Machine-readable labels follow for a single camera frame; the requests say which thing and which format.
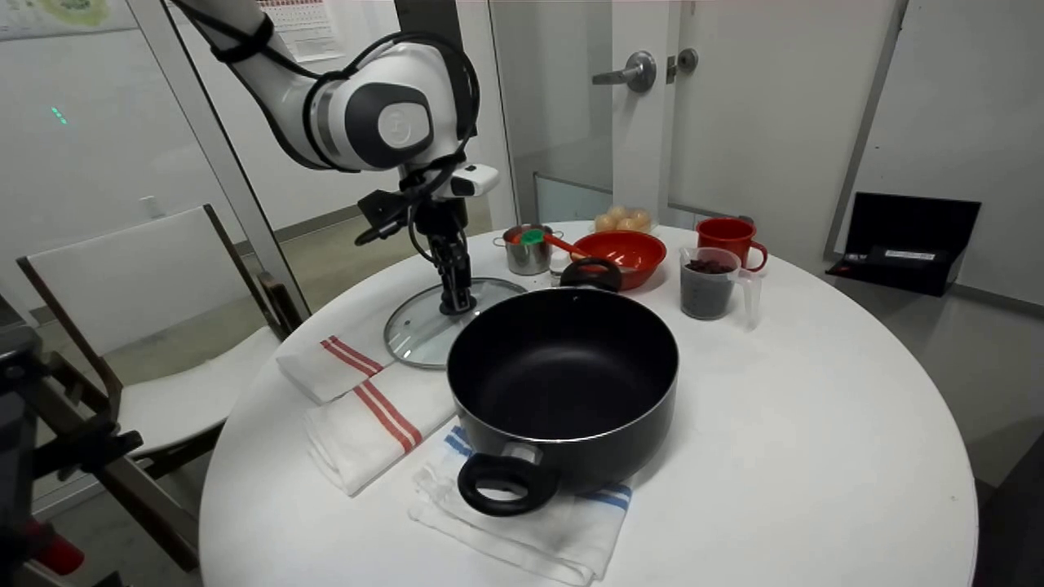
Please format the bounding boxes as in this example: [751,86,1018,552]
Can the yellow bread rolls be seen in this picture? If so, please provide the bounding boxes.
[595,205,653,232]

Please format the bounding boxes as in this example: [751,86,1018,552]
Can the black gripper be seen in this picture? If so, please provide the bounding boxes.
[356,164,499,317]

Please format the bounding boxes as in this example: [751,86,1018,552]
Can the black camera tripod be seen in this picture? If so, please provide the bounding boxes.
[0,305,147,587]

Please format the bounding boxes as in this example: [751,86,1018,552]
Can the red bowl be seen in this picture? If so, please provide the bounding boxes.
[547,232,667,291]

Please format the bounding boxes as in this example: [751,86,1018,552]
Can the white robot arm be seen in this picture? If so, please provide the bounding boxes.
[173,0,497,317]

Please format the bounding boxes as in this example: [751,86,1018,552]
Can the silver door handle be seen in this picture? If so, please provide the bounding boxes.
[595,52,656,96]

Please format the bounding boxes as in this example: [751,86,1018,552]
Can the white door with glass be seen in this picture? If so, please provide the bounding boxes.
[487,0,906,270]

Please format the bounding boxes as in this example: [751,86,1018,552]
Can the blue striped white towel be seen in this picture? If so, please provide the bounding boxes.
[412,426,634,587]

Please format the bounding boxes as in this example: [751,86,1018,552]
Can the black open case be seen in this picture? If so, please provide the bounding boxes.
[833,194,979,296]

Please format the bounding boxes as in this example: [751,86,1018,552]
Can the white folding chair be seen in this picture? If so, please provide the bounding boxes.
[20,205,286,572]

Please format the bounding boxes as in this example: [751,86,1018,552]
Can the red striped white towel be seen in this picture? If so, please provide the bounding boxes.
[275,295,453,497]

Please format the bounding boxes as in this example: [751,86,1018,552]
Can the black cooking pot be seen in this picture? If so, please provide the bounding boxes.
[448,291,680,516]

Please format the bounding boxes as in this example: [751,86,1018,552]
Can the glass pot lid black knob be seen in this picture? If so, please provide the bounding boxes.
[385,279,522,373]

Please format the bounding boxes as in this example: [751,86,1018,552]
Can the red mug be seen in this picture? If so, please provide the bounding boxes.
[694,214,771,270]

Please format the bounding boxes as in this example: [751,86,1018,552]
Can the grey measuring cup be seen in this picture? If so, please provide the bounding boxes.
[680,249,740,319]

